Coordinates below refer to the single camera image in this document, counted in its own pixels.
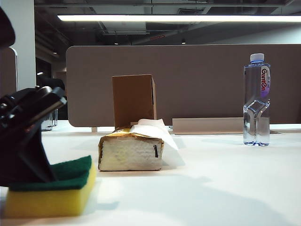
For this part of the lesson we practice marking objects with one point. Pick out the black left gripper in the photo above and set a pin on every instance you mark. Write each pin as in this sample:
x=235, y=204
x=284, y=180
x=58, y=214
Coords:
x=28, y=106

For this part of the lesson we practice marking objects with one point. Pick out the yellow sponge with green pad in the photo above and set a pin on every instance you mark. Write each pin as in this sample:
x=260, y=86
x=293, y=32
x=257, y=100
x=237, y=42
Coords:
x=47, y=202

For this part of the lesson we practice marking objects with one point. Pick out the clear plastic water bottle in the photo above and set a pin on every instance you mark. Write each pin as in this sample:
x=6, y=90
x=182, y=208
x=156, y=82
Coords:
x=256, y=94

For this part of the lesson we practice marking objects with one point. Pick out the clear glass mug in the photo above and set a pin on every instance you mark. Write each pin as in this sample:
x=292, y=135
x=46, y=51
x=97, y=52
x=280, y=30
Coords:
x=50, y=122

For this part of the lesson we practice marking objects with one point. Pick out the black office chair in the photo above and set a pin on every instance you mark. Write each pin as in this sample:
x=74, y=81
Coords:
x=54, y=82

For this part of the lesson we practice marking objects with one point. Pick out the narrow brown desk divider panel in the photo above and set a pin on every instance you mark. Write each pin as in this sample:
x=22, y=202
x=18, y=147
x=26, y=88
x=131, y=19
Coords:
x=8, y=70

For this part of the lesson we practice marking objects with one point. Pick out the gold wrapped tissue pack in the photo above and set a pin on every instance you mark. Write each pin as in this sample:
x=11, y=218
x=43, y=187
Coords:
x=129, y=155

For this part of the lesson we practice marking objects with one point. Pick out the brown cardboard box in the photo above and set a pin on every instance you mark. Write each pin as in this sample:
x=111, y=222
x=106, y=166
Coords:
x=132, y=99

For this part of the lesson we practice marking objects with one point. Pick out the white tissue sheet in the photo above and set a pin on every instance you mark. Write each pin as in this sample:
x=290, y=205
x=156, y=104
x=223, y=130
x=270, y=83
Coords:
x=152, y=129

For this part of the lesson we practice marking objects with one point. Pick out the wide brown desk divider panel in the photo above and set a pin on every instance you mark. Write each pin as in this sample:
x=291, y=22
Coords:
x=200, y=82

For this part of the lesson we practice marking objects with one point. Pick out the long ceiling light strip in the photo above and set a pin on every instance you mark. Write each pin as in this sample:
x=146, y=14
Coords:
x=164, y=18

